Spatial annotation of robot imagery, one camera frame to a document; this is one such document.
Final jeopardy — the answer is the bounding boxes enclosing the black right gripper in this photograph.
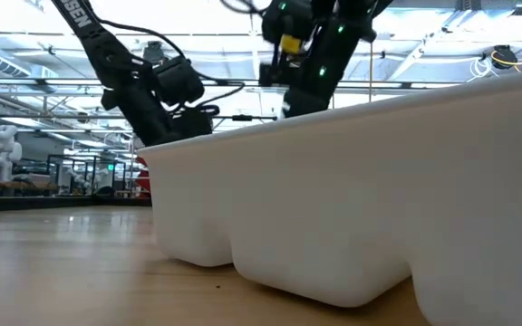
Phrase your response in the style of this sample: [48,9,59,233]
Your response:
[258,17,378,120]

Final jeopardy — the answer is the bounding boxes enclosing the white cutlery tray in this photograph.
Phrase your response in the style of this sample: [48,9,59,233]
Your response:
[136,67,522,326]

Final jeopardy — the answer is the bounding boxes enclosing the red and white panel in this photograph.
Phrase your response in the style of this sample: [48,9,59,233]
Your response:
[134,156,152,197]

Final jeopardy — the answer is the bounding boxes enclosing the grey metal bar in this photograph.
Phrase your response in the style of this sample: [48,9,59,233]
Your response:
[0,112,129,121]

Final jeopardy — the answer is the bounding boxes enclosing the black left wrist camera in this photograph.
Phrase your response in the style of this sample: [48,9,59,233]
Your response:
[153,56,207,108]

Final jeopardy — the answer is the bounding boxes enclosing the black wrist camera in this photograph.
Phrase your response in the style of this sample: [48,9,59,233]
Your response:
[153,56,207,108]
[260,0,317,55]

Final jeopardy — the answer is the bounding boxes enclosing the black stand frame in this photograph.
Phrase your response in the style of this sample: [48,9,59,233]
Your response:
[213,114,279,122]

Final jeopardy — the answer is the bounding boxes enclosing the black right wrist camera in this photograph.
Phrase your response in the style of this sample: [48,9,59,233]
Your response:
[260,0,317,55]

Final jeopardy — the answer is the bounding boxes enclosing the black ceiling cable reel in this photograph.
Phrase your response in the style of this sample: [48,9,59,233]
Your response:
[490,43,519,70]
[142,40,168,64]

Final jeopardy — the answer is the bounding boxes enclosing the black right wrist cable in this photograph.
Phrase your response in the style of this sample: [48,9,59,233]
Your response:
[218,0,271,15]

